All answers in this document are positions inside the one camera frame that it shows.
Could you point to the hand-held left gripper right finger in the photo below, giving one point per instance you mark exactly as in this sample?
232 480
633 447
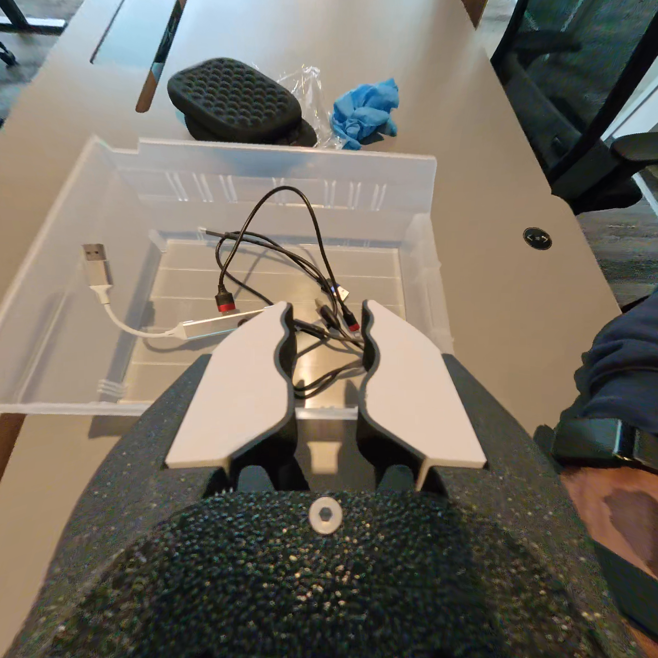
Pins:
411 396

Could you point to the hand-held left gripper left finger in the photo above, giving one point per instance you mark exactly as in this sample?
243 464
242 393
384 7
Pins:
241 390

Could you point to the clear plastic bin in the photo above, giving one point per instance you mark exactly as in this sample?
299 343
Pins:
56 339

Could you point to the silver usb hub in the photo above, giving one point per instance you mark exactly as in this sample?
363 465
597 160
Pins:
96 265

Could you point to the person's right forearm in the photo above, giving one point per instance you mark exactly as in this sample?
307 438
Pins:
622 370

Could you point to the person's right hand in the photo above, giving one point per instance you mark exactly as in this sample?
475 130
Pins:
617 509

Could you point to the black wristwatch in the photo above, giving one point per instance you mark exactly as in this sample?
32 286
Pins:
591 442

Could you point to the black round desk grommet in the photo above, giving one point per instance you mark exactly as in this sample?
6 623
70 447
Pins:
537 238

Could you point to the blue disposable gloves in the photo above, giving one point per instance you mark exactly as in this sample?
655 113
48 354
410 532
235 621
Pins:
365 110

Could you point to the black textured case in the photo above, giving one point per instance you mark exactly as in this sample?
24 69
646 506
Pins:
236 95

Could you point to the clear plastic bag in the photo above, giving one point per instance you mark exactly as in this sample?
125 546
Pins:
308 97

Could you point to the black office chair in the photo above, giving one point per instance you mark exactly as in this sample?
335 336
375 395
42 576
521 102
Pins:
560 118

